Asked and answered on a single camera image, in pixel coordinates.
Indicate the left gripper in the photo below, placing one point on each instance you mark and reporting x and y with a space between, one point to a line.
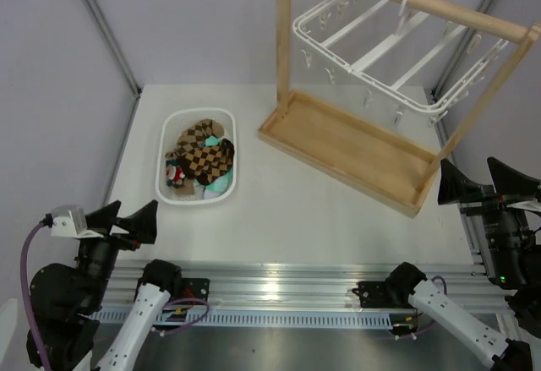
141 226

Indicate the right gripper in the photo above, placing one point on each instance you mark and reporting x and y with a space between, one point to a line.
510 188

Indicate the brown checkered sock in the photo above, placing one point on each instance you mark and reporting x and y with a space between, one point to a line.
208 163
195 136

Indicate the white plastic clip hanger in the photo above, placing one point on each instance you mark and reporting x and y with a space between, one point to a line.
409 20

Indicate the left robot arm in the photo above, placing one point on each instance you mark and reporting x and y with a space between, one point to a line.
63 302

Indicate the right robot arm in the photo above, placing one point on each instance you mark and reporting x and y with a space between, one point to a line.
518 273

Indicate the wooden hanger rack stand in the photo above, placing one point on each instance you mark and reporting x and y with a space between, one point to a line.
376 161

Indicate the christmas pattern sock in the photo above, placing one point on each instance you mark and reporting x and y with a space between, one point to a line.
174 174

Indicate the mint green sock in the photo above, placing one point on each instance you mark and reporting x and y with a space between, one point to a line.
222 183

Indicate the white plastic laundry basket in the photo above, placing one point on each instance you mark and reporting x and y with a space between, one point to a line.
192 191

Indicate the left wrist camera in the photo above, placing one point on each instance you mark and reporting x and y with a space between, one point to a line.
68 221

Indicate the white slotted cable duct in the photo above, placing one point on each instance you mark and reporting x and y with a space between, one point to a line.
280 319

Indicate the aluminium mounting rail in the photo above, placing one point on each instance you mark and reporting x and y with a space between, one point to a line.
294 286

